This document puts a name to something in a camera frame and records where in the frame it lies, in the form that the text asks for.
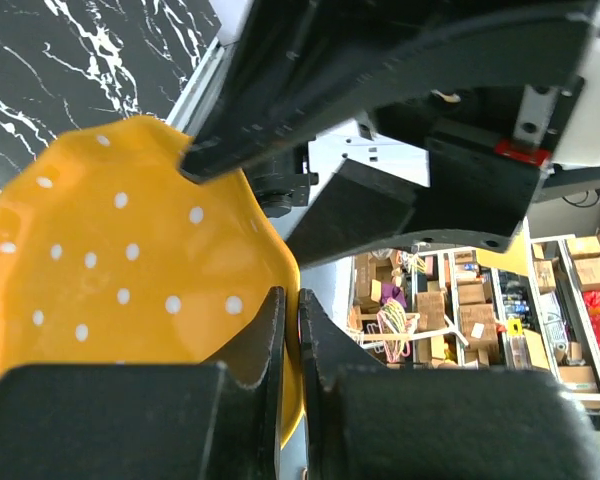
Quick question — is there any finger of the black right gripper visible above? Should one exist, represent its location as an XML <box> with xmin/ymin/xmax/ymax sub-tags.
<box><xmin>180</xmin><ymin>1</ymin><xmax>600</xmax><ymax>183</ymax></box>

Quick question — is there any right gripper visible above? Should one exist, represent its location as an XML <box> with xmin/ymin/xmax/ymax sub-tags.
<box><xmin>286</xmin><ymin>77</ymin><xmax>585</xmax><ymax>268</ymax></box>

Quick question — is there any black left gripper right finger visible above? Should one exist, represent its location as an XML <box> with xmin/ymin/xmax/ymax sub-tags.
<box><xmin>299</xmin><ymin>290</ymin><xmax>600</xmax><ymax>479</ymax></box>

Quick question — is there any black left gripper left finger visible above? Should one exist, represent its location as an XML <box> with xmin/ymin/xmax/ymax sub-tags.
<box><xmin>0</xmin><ymin>287</ymin><xmax>286</xmax><ymax>479</ymax></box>

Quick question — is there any yellow dotted plate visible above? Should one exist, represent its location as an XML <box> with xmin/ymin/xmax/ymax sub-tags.
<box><xmin>0</xmin><ymin>114</ymin><xmax>306</xmax><ymax>451</ymax></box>

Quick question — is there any storage shelf with boxes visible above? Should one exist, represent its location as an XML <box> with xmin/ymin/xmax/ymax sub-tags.
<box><xmin>346</xmin><ymin>233</ymin><xmax>600</xmax><ymax>416</ymax></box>

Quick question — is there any aluminium frame rail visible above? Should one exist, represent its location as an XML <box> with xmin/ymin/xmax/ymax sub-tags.
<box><xmin>166</xmin><ymin>37</ymin><xmax>227</xmax><ymax>136</ymax></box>

